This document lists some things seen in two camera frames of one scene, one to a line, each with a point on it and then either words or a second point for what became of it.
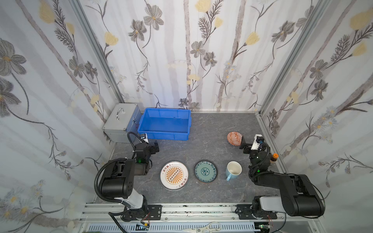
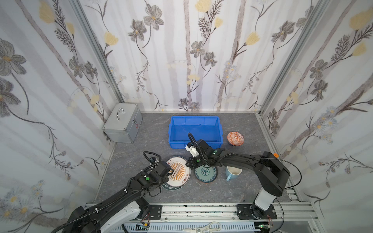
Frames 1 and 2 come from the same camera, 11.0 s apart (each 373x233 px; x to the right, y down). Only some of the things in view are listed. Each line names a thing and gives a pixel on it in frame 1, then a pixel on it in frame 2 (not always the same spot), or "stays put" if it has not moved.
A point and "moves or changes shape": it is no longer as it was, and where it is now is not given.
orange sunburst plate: [174, 175] moves or changes shape
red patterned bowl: [234, 138] stays put
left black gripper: [153, 147] → [162, 170]
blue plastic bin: [165, 123] → [207, 127]
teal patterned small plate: [205, 171] stays put
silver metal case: [124, 119] stays put
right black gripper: [247, 146] → [195, 160]
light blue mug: [233, 169] stays put
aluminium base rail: [197, 218] stays put
